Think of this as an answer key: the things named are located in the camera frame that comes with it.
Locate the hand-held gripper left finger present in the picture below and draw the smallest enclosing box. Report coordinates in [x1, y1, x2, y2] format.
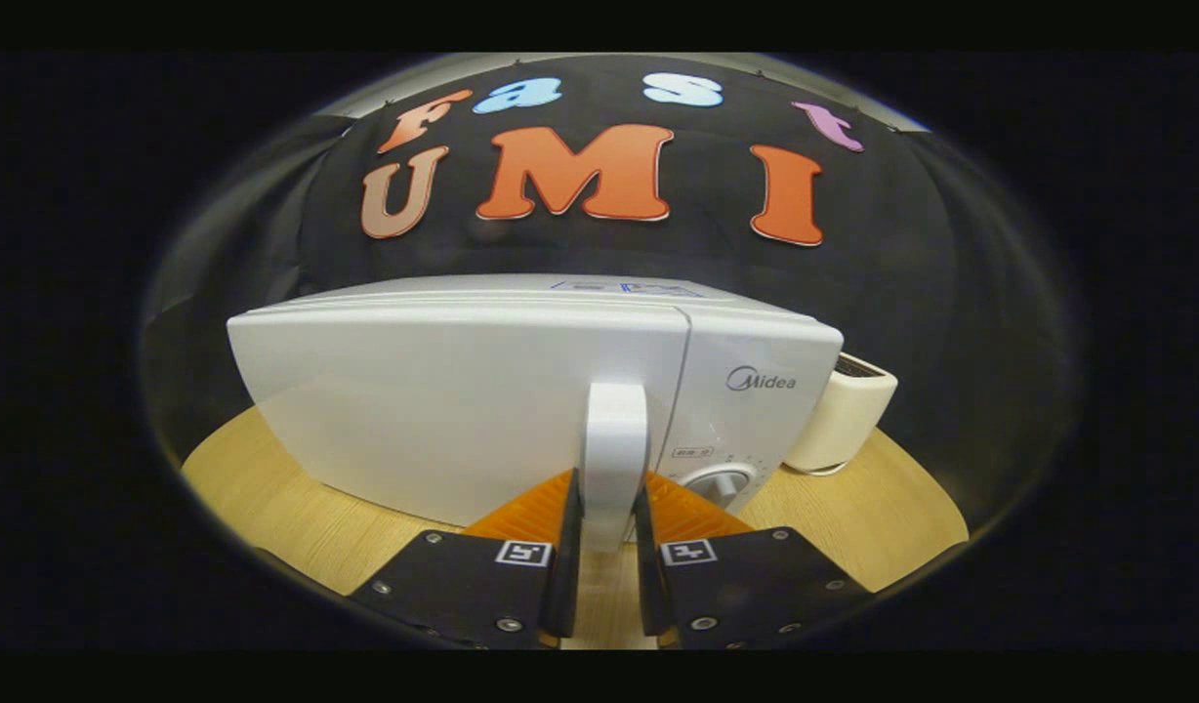
[351, 467, 583, 650]

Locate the white microwave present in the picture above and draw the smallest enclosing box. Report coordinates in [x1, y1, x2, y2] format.
[227, 275, 845, 553]

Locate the cream white toaster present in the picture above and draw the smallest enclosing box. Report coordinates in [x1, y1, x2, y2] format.
[783, 353, 899, 476]

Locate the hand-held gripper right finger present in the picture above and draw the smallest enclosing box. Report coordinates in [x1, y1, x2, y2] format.
[634, 472, 874, 650]

